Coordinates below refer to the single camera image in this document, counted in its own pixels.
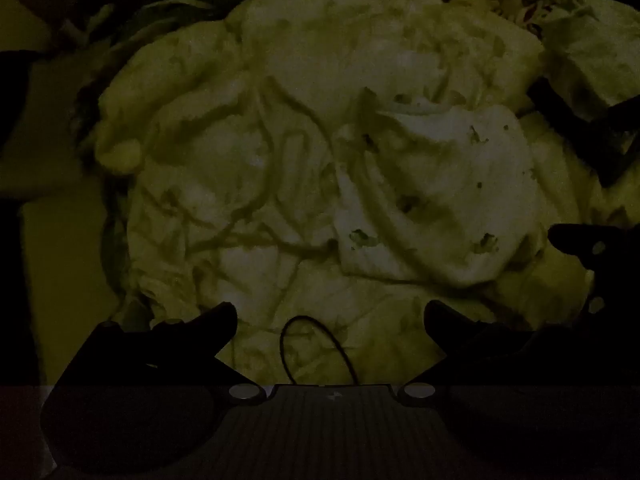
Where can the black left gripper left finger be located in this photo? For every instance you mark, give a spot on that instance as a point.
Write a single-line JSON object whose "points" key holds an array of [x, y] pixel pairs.
{"points": [[112, 398]]}

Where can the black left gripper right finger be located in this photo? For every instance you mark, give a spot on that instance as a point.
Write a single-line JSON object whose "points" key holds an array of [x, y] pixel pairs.
{"points": [[504, 380]]}

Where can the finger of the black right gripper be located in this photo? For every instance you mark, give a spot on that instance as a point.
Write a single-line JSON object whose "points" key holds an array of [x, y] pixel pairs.
{"points": [[611, 252]]}

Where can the white speckled small garment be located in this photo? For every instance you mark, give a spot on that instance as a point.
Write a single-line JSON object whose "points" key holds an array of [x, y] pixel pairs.
{"points": [[434, 193]]}

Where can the pale folded cloth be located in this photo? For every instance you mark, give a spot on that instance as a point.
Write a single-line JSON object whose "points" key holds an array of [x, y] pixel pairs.
{"points": [[601, 39]]}

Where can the pale floral bed sheet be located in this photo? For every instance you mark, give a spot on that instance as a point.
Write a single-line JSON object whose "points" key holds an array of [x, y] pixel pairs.
{"points": [[226, 128]]}

